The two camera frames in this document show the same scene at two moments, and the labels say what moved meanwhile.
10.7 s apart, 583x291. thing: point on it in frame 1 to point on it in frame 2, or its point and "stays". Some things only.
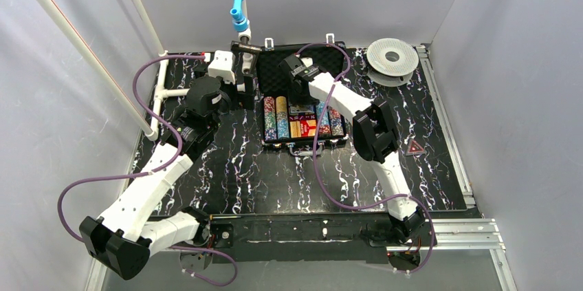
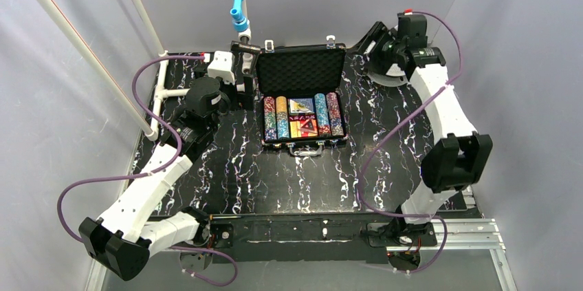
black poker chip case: (303, 129) stays
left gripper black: (245, 84) stays
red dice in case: (301, 117) stays
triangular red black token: (414, 148) to (309, 126)
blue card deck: (302, 109) stays
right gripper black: (288, 67) to (372, 44)
